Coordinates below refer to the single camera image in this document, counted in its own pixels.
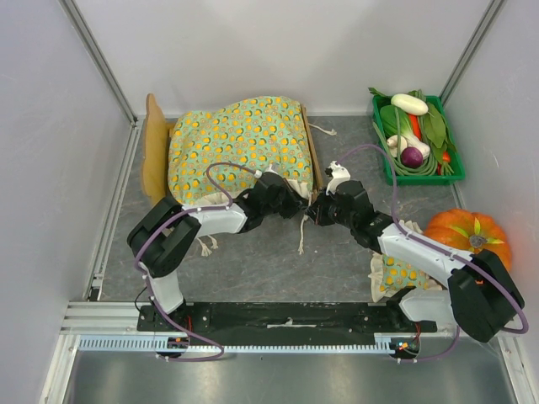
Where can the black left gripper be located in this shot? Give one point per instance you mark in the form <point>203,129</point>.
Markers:
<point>296,202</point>

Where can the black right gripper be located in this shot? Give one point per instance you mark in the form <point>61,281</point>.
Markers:
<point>321,212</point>

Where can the lemon print cushion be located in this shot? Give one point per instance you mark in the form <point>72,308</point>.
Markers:
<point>212,152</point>

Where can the white rope tie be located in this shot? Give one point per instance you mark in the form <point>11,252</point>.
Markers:
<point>300,248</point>
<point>205,249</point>

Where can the small lemon print pillow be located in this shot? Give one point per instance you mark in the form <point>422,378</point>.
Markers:
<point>389,275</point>

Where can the white front rope tie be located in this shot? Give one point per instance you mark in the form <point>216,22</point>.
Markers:
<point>205,249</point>

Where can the wooden pet bed frame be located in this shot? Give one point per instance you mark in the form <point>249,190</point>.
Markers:
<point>156,131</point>

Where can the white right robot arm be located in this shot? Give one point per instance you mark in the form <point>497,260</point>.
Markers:
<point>477,288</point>

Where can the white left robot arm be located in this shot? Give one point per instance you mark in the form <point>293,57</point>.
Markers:
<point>160,241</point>

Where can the white mushroom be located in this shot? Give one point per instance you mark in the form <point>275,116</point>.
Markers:
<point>392,143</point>

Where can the purple onion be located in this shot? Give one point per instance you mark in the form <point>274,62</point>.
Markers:
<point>411,157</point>

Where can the green long beans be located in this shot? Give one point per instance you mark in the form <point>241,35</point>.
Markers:
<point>426,169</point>

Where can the green plastic crate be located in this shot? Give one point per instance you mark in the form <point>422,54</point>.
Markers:
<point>445,173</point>

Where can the bok choy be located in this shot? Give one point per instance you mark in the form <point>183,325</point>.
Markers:
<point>396,122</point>

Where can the orange carrot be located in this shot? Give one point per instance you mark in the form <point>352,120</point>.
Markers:
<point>415,126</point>

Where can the green spinach leaves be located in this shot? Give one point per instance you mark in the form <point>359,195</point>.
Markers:
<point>434,127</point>

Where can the white eggplant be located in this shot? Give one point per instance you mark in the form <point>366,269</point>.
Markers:
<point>410,104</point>

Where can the orange pumpkin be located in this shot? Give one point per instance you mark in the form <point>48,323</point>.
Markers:
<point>470,231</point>

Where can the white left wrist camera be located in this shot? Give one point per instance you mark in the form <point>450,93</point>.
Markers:
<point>272,168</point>

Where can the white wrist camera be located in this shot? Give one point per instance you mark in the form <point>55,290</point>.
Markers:
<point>338,174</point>
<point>272,168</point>

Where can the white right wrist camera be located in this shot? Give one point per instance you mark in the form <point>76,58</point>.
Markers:
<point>338,174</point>

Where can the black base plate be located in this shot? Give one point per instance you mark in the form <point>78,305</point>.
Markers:
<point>296,323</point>

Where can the white cable duct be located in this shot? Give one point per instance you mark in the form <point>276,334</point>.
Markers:
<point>179,345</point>

